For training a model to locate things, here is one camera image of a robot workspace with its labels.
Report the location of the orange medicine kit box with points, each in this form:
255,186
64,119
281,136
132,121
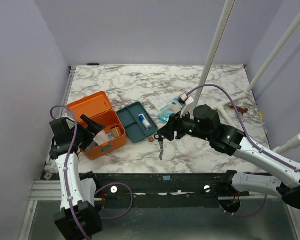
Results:
98,108

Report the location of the teal divided tray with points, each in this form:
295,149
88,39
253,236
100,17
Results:
134,128

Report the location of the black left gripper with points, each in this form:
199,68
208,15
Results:
93,127

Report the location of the clear gauze pad packet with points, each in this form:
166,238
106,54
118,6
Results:
158,102

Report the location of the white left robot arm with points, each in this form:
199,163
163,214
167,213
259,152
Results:
78,218

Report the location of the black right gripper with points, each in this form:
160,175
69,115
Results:
175,126

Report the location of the black-handled scissors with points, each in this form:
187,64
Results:
160,139

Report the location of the white PVC pipe frame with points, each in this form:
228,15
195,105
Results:
272,76

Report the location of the white-blue dressing pouch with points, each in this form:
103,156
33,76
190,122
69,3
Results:
173,107

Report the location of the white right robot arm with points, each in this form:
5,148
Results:
283,174

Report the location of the brown medicine bottle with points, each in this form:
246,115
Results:
116,131

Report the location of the clear plastic packet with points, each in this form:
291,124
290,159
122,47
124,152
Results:
102,138

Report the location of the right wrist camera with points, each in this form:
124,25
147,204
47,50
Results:
186,103

